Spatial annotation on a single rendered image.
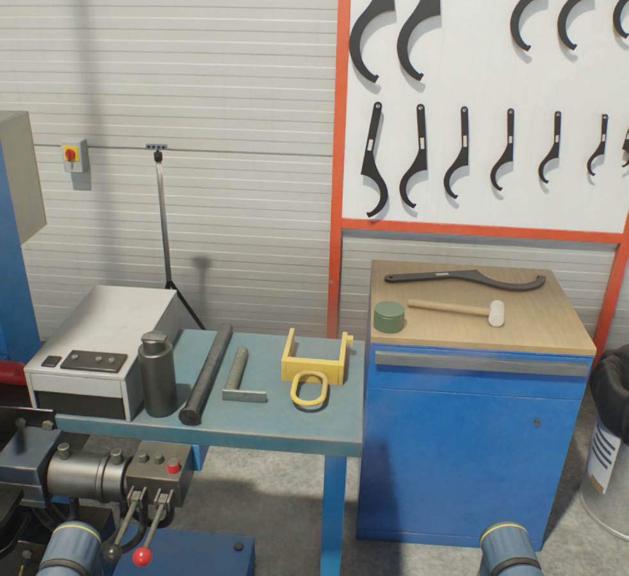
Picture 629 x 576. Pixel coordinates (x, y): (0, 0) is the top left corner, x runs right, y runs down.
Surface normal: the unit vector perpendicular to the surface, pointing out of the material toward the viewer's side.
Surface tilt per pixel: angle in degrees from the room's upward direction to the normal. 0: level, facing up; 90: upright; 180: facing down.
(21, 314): 90
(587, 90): 90
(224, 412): 0
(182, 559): 0
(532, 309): 0
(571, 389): 90
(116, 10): 90
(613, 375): 19
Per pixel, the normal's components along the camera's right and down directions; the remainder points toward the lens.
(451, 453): -0.09, 0.43
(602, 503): -0.90, 0.22
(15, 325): 1.00, 0.06
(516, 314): 0.02, -0.90
